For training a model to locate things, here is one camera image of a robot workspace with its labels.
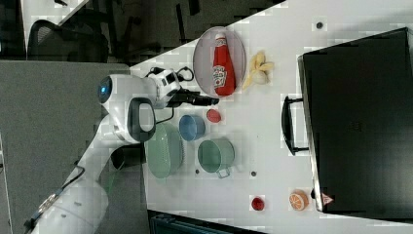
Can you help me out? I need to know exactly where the small red plush tomato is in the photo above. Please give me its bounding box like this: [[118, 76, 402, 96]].
[[251, 197, 265, 211]]

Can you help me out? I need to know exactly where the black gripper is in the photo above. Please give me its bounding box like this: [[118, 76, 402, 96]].
[[167, 89, 219, 107]]

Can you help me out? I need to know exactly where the blue bowl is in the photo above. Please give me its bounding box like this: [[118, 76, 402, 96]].
[[178, 115, 206, 141]]

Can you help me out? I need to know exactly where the plush peeled banana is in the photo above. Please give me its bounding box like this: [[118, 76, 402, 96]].
[[242, 51, 274, 90]]

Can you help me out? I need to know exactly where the black cable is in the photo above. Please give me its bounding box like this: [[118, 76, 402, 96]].
[[144, 65, 195, 126]]

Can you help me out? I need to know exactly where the green colander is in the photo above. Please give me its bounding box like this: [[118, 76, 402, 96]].
[[145, 123, 184, 179]]

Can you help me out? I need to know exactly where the plush orange slice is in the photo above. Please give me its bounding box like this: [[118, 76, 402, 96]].
[[288, 189, 309, 211]]

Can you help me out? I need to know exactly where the toaster oven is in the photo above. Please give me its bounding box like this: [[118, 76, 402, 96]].
[[297, 27, 413, 223]]

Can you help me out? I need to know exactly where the black cylinder cup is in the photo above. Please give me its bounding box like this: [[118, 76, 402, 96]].
[[110, 144, 146, 170]]

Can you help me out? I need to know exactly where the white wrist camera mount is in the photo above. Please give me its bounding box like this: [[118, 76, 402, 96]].
[[155, 69, 181, 108]]

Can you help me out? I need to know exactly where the red plush ketchup bottle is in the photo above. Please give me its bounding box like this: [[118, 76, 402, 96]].
[[212, 33, 236, 97]]

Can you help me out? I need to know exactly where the green mug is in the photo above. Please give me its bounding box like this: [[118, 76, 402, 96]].
[[198, 138, 235, 178]]

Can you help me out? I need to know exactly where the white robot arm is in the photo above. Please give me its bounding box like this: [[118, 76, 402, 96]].
[[24, 74, 219, 234]]

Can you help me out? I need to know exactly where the plush strawberry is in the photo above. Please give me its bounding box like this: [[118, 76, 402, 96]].
[[206, 109, 222, 123]]

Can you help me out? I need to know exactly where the black office chair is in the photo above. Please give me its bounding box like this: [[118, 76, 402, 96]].
[[27, 19, 109, 63]]

